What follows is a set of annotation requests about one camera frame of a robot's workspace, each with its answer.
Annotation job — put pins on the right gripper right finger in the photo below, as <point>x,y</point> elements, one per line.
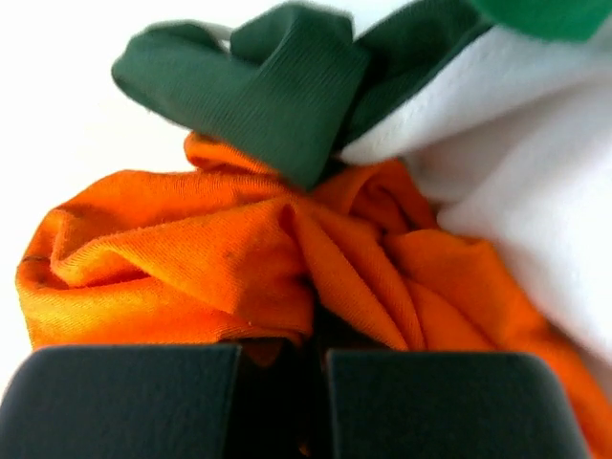
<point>386,404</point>

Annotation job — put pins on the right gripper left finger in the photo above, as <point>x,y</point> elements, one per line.
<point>120,402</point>

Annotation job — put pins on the orange t shirt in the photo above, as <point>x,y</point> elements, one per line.
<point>230,250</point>

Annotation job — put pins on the dark green white t shirt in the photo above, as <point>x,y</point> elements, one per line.
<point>507,135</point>

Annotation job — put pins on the bright green t shirt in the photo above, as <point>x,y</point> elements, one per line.
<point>567,20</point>

